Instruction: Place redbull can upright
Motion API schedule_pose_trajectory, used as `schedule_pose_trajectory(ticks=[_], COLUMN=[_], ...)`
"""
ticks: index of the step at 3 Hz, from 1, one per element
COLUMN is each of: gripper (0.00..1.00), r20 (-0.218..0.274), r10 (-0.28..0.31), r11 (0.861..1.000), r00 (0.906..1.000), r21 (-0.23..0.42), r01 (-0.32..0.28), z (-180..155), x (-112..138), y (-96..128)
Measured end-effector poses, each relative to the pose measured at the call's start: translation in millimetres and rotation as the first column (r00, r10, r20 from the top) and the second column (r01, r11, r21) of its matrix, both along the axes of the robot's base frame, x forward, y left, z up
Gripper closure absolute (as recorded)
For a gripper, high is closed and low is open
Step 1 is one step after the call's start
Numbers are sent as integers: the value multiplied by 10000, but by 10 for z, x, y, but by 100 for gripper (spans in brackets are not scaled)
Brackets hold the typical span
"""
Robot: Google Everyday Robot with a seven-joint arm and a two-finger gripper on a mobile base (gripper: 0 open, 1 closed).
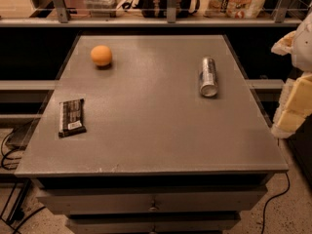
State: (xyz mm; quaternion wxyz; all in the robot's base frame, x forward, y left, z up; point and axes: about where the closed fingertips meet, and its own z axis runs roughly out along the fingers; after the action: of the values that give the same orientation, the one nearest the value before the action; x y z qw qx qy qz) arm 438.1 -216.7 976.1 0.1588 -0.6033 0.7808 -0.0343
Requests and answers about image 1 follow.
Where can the orange fruit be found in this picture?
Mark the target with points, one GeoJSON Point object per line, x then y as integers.
{"type": "Point", "coordinates": [101, 55]}

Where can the grey drawer cabinet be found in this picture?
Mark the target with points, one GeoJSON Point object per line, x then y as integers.
{"type": "Point", "coordinates": [152, 139]}

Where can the silver redbull can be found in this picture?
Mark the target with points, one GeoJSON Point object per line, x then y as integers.
{"type": "Point", "coordinates": [207, 78]}

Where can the dark wrapped snack bar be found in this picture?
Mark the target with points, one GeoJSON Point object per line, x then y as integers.
{"type": "Point", "coordinates": [71, 118]}

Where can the metal shelf rail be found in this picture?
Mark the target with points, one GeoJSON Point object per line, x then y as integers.
{"type": "Point", "coordinates": [72, 13]}

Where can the round drawer knob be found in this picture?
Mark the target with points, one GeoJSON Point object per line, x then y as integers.
{"type": "Point", "coordinates": [153, 209]}

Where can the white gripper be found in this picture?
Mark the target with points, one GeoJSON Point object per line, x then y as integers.
{"type": "Point", "coordinates": [304, 51]}

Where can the printed snack bag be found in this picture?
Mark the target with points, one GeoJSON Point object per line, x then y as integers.
{"type": "Point", "coordinates": [236, 9]}

